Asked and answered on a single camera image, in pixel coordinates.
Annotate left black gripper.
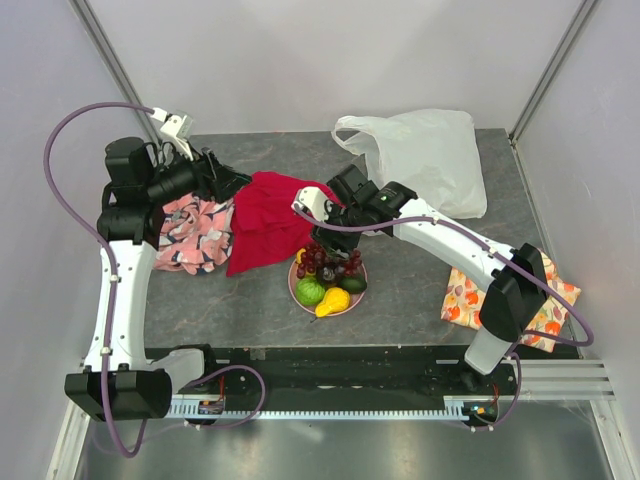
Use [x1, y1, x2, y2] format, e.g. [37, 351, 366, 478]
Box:
[144, 138, 251, 206]

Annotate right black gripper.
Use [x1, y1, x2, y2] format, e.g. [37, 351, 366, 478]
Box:
[309, 199, 365, 261]

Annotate dark red fake grapes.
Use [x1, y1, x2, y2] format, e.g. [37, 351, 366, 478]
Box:
[295, 243, 362, 280]

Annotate yellow fake lemon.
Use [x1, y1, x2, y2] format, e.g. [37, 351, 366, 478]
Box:
[296, 248, 306, 264]

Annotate light green fake fruit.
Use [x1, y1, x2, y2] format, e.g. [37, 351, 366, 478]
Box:
[295, 276, 326, 307]

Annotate yellow orange fake fruit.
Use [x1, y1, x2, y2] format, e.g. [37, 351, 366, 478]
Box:
[314, 287, 351, 318]

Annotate white plastic bag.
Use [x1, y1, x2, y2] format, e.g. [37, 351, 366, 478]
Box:
[331, 109, 488, 219]

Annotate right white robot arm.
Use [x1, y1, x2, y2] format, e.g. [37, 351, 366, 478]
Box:
[292, 165, 549, 394]

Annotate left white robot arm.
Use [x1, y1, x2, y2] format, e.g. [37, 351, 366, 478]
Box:
[64, 137, 251, 422]

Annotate pink plate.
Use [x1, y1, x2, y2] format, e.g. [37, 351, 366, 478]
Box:
[287, 259, 368, 317]

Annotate pink navy floral cloth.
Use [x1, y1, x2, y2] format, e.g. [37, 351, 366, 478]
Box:
[154, 194, 234, 275]

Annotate red cloth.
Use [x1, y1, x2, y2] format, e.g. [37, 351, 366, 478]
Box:
[226, 171, 337, 277]

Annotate orange floral cloth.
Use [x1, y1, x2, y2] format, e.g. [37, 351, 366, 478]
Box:
[440, 249, 582, 354]

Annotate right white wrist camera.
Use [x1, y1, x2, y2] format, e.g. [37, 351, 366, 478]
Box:
[291, 186, 334, 222]

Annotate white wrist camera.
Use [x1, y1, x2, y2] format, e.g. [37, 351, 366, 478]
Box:
[291, 186, 334, 222]
[150, 107, 194, 161]

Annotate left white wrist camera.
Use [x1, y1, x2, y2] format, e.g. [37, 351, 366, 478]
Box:
[150, 107, 194, 161]

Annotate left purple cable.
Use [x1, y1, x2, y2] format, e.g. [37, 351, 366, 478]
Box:
[43, 102, 266, 459]

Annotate left aluminium frame post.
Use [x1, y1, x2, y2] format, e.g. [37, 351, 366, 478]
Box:
[67, 0, 166, 151]

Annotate aluminium frame post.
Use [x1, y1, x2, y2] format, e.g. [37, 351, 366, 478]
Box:
[67, 0, 166, 151]
[508, 0, 600, 147]

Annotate white slotted cable duct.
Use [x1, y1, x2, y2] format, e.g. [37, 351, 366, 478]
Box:
[166, 395, 496, 421]

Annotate right aluminium frame post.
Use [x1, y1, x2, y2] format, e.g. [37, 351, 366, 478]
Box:
[508, 0, 600, 147]

